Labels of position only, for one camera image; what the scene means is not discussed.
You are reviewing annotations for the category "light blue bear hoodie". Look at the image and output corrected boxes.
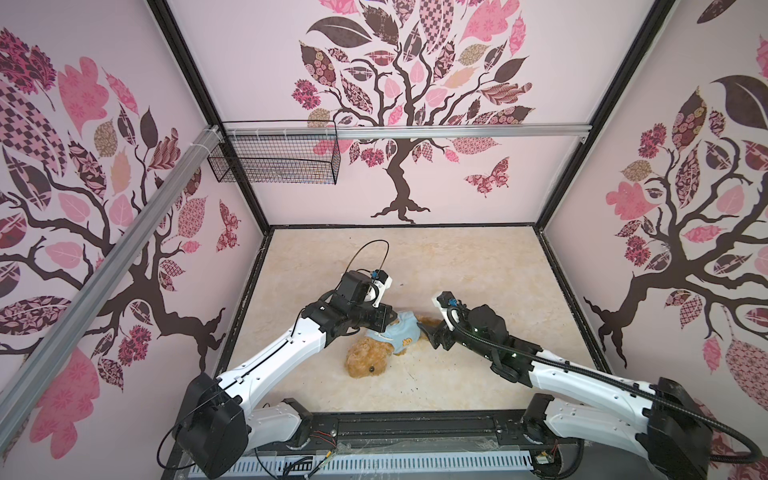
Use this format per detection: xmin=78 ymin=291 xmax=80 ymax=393
xmin=381 ymin=311 xmax=421 ymax=355

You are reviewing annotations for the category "brown teddy bear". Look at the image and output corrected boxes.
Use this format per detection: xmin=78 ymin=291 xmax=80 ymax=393
xmin=344 ymin=315 xmax=443 ymax=379

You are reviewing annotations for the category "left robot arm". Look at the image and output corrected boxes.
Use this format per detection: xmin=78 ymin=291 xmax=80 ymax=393
xmin=169 ymin=270 xmax=397 ymax=479

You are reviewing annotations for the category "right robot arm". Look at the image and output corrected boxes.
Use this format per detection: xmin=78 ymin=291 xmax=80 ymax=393
xmin=424 ymin=292 xmax=714 ymax=479

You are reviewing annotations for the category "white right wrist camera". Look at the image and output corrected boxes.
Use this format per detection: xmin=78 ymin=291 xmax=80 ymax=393
xmin=432 ymin=291 xmax=463 ymax=331

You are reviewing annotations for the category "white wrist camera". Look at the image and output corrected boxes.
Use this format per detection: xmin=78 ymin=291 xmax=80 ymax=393
xmin=432 ymin=291 xmax=463 ymax=331
xmin=369 ymin=269 xmax=392 ymax=308

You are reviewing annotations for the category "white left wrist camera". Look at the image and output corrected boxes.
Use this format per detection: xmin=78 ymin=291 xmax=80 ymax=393
xmin=369 ymin=269 xmax=392 ymax=308

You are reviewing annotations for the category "thin black cable left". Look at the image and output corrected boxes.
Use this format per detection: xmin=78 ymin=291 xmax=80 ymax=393
xmin=344 ymin=239 xmax=391 ymax=277

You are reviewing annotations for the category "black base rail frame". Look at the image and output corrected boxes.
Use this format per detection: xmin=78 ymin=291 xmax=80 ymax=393
xmin=160 ymin=407 xmax=682 ymax=480

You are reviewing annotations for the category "white slotted cable duct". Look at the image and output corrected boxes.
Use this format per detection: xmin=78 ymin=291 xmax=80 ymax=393
xmin=222 ymin=451 xmax=533 ymax=479

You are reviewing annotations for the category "black wire basket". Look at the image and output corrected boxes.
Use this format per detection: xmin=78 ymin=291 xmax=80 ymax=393
xmin=208 ymin=120 xmax=341 ymax=185

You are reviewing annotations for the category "aluminium rail back wall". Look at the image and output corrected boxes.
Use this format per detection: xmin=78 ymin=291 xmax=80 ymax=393
xmin=224 ymin=121 xmax=592 ymax=140

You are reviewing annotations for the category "aluminium rail wall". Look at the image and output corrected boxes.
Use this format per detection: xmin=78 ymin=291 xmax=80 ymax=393
xmin=224 ymin=121 xmax=592 ymax=140
xmin=1 ymin=125 xmax=222 ymax=448

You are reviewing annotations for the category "black corrugated cable right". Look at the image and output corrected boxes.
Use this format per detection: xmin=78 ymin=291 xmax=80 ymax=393
xmin=446 ymin=305 xmax=764 ymax=466

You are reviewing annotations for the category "aluminium rail left wall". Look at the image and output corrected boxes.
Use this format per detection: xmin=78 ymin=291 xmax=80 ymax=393
xmin=1 ymin=125 xmax=222 ymax=448

